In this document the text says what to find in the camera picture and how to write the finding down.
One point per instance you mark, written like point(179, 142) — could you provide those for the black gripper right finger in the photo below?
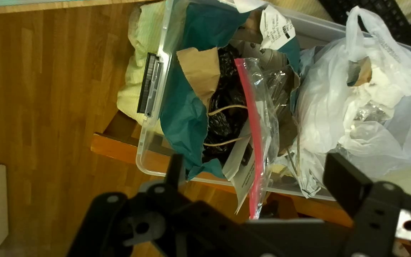
point(382, 218)

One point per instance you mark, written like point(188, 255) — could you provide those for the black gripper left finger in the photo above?
point(135, 222)

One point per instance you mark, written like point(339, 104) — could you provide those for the clear zip bag red seal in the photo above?
point(267, 108)

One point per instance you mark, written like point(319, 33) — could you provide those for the white crumpled plastic bag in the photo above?
point(372, 104)

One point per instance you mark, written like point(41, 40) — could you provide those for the black plastic bag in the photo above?
point(228, 94)

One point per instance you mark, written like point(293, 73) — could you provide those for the clear plastic storage bin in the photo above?
point(150, 151)

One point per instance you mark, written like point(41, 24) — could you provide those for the wooden bunk bed frame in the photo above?
point(121, 142)

